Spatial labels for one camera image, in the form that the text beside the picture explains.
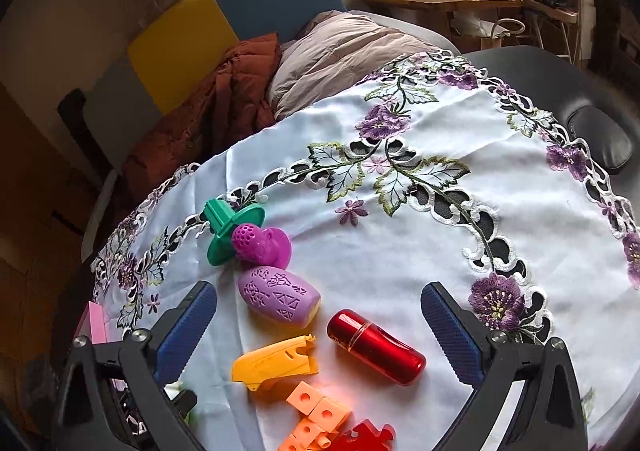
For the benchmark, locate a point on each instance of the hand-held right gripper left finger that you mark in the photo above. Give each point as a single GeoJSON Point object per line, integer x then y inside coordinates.
{"type": "Point", "coordinates": [185, 338]}

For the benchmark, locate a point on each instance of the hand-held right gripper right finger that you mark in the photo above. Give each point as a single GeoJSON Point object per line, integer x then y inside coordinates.
{"type": "Point", "coordinates": [450, 338]}

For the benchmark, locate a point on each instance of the red metallic cylinder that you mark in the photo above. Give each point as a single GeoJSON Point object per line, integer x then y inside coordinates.
{"type": "Point", "coordinates": [380, 346]}

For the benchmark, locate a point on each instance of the pink storage box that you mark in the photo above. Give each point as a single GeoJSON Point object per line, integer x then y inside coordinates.
{"type": "Point", "coordinates": [96, 323]}

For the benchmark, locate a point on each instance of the yellow plastic toy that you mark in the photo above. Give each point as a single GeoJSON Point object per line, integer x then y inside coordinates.
{"type": "Point", "coordinates": [275, 361]}

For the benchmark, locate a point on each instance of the green plunger toy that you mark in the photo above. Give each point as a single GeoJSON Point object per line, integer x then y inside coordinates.
{"type": "Point", "coordinates": [220, 246]}

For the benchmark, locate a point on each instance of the lilac oval cutout toy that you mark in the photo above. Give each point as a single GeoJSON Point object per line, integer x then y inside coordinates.
{"type": "Point", "coordinates": [280, 301]}

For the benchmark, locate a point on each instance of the purple perforated toy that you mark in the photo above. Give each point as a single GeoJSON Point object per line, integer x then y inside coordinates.
{"type": "Point", "coordinates": [272, 246]}

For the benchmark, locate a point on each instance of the red puzzle piece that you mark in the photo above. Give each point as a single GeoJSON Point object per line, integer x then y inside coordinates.
{"type": "Point", "coordinates": [365, 438]}

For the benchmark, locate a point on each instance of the orange linked cube blocks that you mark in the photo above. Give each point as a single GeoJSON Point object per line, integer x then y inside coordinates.
{"type": "Point", "coordinates": [327, 416]}

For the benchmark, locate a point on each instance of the white embroidered floral tablecloth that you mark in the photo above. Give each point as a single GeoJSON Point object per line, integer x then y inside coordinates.
{"type": "Point", "coordinates": [510, 196]}

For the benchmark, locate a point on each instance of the brown quilted blanket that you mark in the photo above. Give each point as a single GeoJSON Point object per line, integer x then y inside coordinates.
{"type": "Point", "coordinates": [225, 96]}

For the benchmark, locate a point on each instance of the black padded cushion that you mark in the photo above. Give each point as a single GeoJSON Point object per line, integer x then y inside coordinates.
{"type": "Point", "coordinates": [605, 136]}

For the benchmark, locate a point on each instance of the blue yellow chair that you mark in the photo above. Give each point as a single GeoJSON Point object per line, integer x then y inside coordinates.
{"type": "Point", "coordinates": [175, 46]}

